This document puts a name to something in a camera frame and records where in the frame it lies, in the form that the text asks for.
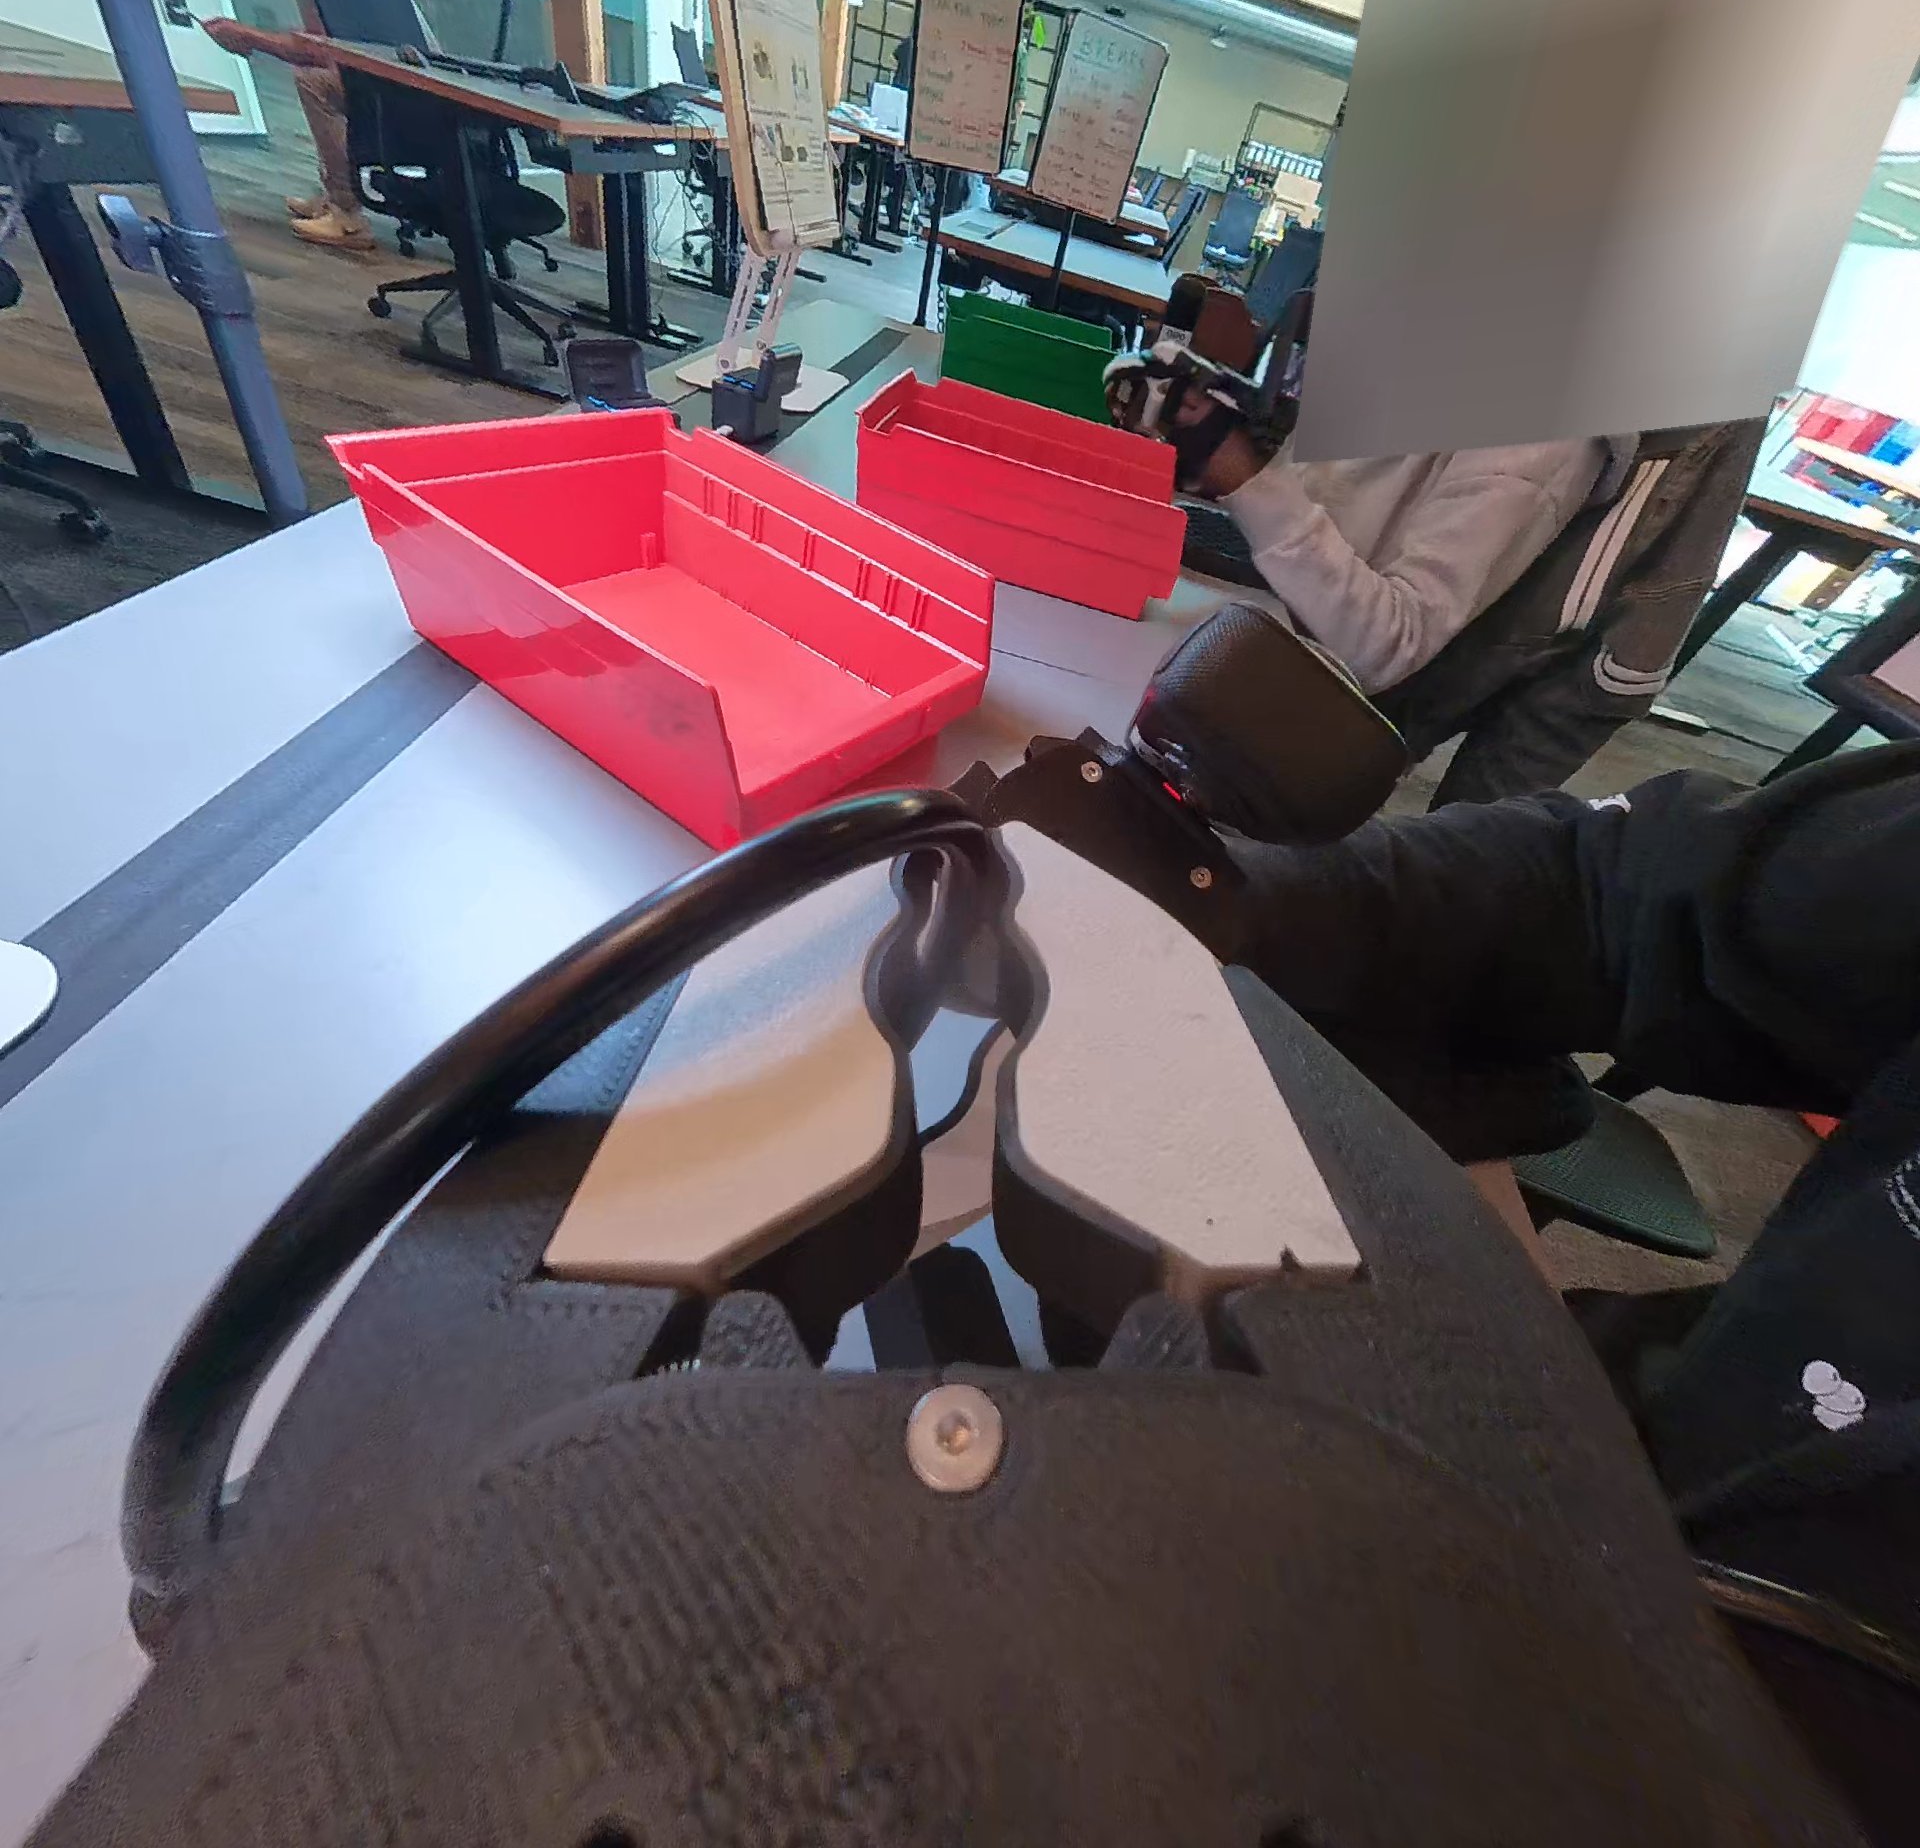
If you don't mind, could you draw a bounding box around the blue metal pole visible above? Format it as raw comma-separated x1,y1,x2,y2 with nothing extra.
73,0,312,525

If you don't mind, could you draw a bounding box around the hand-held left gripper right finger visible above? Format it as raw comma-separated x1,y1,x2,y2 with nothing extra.
989,819,1367,1301

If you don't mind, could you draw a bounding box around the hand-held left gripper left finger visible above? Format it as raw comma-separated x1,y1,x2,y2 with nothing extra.
542,847,923,1296

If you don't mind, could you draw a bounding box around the wooden instruction board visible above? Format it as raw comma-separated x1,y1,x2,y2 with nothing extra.
1025,12,1171,225
703,0,847,256
907,0,1025,178

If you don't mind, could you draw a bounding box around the green plastic bin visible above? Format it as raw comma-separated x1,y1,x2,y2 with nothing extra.
940,293,1119,425

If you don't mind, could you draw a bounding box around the thin black extension cord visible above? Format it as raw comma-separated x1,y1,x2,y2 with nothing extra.
121,790,1051,1601

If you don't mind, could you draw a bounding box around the red plastic bin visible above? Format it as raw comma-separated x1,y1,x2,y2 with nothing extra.
325,408,999,852
855,372,1188,625

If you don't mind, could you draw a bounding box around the black office chair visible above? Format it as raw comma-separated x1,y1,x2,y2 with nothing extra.
350,72,578,370
0,252,114,544

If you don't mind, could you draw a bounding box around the small black device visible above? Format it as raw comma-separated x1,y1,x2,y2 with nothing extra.
706,345,804,449
562,336,653,418

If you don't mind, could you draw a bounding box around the person's right forearm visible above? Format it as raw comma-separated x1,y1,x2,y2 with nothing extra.
1222,790,1651,1162

